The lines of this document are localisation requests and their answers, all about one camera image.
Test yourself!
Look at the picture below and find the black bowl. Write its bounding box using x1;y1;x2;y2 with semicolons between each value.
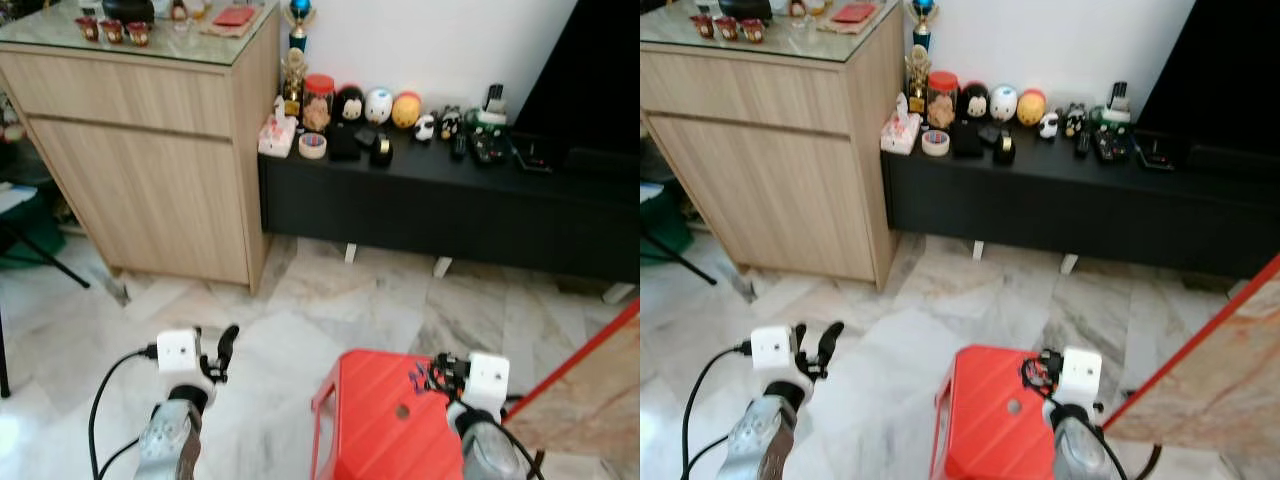
717;0;774;22
100;0;157;24

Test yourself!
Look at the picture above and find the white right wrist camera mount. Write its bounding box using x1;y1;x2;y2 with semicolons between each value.
1060;347;1105;410
462;352;512;417

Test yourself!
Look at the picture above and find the green white toy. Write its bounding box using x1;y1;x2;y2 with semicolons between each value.
1090;104;1134;135
465;105;509;137

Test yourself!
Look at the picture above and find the flat black case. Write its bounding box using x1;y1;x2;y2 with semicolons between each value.
512;135;554;174
1135;133;1179;172

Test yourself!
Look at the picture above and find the light wooden cabinet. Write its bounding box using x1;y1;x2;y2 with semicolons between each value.
640;0;907;292
0;0;282;297

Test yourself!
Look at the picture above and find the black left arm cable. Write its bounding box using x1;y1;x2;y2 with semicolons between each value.
682;341;753;480
88;344;161;480

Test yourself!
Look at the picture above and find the gold trophy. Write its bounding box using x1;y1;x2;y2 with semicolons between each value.
903;44;932;117
280;45;309;119

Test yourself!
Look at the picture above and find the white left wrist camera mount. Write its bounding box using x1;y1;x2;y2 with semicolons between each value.
750;326;799;376
157;329;206;379

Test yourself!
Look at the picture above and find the black box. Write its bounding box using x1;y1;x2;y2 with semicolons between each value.
950;120;987;160
327;123;362;162

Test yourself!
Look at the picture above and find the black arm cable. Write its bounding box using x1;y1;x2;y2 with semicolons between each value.
1092;418;1133;480
490;415;547;480
682;341;753;480
88;344;161;480

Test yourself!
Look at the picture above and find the low black TV console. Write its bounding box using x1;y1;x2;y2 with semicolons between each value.
258;128;641;287
880;124;1280;282

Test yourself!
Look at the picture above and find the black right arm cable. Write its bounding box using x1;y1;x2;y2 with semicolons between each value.
490;415;547;480
1092;418;1133;480

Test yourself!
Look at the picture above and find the clear jar red lid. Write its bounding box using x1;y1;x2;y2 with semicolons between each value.
926;70;960;132
302;73;337;134

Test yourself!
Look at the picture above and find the pink white tissue box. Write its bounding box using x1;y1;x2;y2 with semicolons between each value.
258;94;300;159
880;92;922;157

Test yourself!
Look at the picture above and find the black tray with buttons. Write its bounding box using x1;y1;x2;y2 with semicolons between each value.
470;130;512;167
1093;130;1135;165

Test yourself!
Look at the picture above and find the black slanted stand leg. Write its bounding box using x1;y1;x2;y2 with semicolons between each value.
640;228;720;289
0;222;92;291

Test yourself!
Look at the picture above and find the blue ball trophy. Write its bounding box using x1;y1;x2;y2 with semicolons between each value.
283;0;317;53
907;0;941;51

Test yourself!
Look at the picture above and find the black television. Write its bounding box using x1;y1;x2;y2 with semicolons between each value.
510;0;641;173
1135;0;1280;169

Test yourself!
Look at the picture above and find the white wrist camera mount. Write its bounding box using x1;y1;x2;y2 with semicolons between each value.
157;329;206;379
750;326;799;376
462;352;512;417
1060;347;1105;410

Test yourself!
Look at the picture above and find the black round mouse plush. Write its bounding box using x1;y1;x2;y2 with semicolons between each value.
333;85;367;127
957;82;992;124

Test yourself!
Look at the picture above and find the red plastic stool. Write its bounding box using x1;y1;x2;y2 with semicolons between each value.
928;345;1111;480
310;348;523;480

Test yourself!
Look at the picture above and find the green bin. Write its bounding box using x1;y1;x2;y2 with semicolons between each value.
640;180;692;267

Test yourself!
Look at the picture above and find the beige tray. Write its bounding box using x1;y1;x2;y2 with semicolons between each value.
818;2;884;37
198;4;264;40

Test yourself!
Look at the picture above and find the beige marble table red edge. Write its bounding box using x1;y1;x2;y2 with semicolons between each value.
1104;284;1280;473
500;298;641;480

